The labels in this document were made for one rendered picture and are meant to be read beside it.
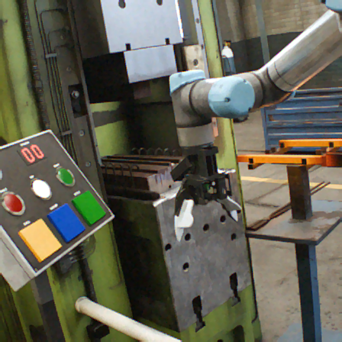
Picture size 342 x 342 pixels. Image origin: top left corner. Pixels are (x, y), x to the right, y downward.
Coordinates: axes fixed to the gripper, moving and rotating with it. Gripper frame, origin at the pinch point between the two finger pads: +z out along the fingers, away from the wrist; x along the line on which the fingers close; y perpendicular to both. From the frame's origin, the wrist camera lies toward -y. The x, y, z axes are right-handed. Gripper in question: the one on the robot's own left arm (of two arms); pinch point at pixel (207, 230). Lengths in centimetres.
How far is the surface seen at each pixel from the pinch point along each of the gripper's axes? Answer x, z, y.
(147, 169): 9, -5, -50
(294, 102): 301, 30, -322
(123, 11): 8, -55, -45
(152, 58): 16, -40, -47
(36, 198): -32.6, -14.3, -14.7
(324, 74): 651, 39, -634
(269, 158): 53, 1, -46
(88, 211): -20.9, -6.9, -18.2
